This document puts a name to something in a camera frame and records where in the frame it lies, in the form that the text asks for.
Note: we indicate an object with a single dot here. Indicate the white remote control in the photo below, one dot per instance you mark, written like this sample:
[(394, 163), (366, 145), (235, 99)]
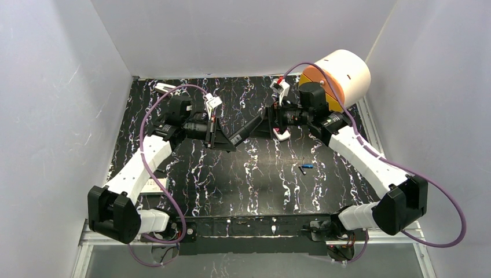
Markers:
[(281, 136)]

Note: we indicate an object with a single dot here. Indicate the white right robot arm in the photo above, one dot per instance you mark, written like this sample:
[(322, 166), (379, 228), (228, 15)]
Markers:
[(403, 197)]

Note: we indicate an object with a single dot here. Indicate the white battery box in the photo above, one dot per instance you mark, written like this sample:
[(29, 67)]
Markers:
[(152, 188)]

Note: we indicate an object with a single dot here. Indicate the round orange drawer cabinet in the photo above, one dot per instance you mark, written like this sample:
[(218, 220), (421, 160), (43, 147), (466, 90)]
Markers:
[(349, 78)]

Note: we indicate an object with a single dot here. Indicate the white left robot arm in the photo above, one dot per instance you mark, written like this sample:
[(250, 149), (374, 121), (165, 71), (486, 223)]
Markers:
[(111, 208)]

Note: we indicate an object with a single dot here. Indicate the black battery middle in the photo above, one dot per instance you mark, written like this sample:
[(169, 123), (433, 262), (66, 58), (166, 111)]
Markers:
[(302, 170)]

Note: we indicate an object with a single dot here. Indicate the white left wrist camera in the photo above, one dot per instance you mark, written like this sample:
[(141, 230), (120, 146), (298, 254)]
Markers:
[(211, 103)]

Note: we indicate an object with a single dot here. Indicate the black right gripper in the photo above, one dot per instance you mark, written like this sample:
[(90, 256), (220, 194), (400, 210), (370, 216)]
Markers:
[(272, 121)]

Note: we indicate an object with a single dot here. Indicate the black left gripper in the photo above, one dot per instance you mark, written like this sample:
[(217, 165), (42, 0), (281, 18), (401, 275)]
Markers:
[(211, 132)]

